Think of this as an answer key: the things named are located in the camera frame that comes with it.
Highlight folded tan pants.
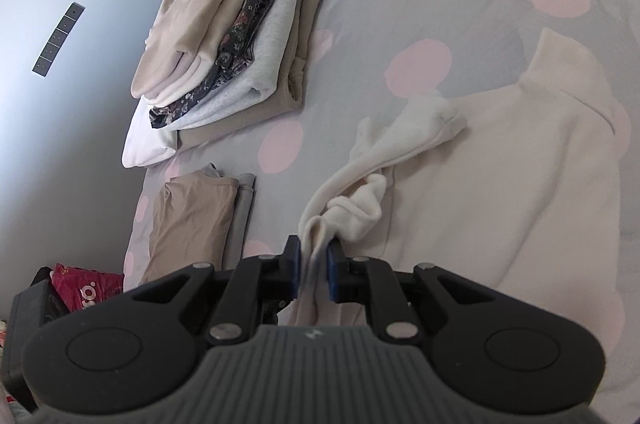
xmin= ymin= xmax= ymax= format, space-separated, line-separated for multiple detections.
xmin=139 ymin=163 xmax=240 ymax=287

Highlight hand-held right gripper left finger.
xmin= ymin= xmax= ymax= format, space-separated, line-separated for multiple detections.
xmin=132 ymin=235 xmax=305 ymax=346

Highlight cream turtleneck sweater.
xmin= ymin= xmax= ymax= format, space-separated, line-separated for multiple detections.
xmin=291 ymin=27 xmax=634 ymax=331

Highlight folded light grey sweatshirt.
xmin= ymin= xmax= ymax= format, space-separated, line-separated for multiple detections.
xmin=170 ymin=0 xmax=307 ymax=132

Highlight grey wall switch strip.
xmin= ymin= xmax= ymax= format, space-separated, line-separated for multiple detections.
xmin=32 ymin=2 xmax=86 ymax=79

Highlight black box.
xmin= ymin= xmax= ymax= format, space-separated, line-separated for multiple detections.
xmin=0 ymin=268 xmax=72 ymax=412

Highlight folded grey garment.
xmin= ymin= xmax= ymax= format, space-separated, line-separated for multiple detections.
xmin=222 ymin=173 xmax=258 ymax=267

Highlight folded beige garment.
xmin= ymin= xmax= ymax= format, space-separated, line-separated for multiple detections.
xmin=130 ymin=0 xmax=277 ymax=102

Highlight folded white garment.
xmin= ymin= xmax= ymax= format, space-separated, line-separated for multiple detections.
xmin=121 ymin=102 xmax=180 ymax=169

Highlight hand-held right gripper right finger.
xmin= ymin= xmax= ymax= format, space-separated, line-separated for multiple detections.
xmin=325 ymin=240 xmax=494 ymax=343

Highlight folded dark floral garment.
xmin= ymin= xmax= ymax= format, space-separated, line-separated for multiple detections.
xmin=149 ymin=0 xmax=282 ymax=131

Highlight red plastic bag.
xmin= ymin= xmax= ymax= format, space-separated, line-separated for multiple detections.
xmin=51 ymin=263 xmax=125 ymax=313

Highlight polka dot bed sheet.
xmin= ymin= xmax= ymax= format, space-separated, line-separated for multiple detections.
xmin=121 ymin=0 xmax=640 ymax=410

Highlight stack of folded clothes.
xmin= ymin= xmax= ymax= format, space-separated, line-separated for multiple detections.
xmin=176 ymin=0 xmax=327 ymax=151

